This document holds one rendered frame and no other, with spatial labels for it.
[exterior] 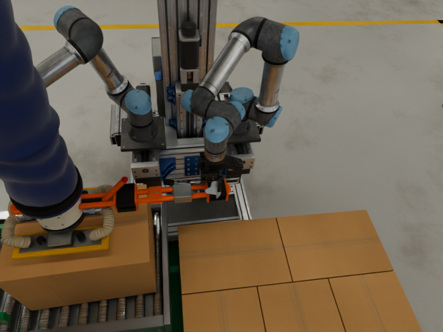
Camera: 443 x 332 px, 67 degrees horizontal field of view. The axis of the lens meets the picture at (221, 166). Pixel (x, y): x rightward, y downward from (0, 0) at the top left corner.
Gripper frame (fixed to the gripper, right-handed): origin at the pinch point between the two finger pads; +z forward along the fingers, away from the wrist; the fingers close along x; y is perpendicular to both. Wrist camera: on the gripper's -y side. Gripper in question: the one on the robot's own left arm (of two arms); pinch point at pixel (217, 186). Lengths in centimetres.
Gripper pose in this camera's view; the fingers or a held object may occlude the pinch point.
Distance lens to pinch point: 132.6
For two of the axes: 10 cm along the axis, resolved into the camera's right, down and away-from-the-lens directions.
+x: 1.4, 7.9, -6.0
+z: -0.7, 6.1, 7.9
